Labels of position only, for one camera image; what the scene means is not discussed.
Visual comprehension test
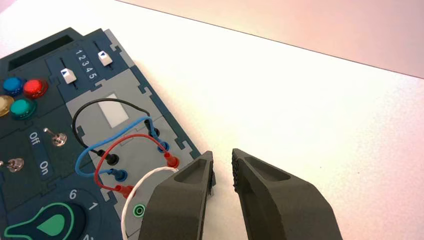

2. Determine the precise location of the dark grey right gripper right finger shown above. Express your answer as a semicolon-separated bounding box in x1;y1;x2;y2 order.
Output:
231;148;344;240

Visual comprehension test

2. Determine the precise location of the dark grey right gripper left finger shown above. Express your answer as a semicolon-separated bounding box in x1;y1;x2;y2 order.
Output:
138;150;216;240

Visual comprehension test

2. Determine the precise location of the white slider knob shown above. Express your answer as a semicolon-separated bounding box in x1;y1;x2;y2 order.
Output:
60;67;78;85
97;50;112;67

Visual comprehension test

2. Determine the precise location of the green banana socket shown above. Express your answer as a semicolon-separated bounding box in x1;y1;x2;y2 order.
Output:
131;203;147;219

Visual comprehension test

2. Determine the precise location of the green rotary knob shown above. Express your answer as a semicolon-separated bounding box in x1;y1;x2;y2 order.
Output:
3;202;75;240

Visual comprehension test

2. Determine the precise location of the blue and grey task box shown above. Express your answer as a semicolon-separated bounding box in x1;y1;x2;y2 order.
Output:
0;27;216;240

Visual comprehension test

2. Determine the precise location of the green round push button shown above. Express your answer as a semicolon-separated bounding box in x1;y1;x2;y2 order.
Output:
9;98;37;121

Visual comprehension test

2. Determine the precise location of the red round push button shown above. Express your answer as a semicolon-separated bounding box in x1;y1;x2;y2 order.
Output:
22;78;50;100

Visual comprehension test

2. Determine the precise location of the yellow round push button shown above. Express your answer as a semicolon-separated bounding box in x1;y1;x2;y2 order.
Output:
0;95;15;117

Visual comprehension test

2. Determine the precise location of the blue round push button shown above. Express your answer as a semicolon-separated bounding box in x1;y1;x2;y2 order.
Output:
2;76;26;97

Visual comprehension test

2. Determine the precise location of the red banana plug cable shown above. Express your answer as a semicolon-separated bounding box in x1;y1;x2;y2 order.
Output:
94;133;181;199

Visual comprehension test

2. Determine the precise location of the white banana plug cable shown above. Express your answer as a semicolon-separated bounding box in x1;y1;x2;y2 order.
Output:
120;166;180;240

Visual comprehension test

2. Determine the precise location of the blue banana plug cable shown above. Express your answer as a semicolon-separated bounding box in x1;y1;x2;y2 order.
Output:
74;115;171;182

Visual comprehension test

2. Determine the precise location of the black banana plug cable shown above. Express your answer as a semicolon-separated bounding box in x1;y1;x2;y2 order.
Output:
71;98;161;167

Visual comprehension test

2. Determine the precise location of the metal toggle switch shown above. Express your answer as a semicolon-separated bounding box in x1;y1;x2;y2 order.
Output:
0;158;25;173
43;128;68;148

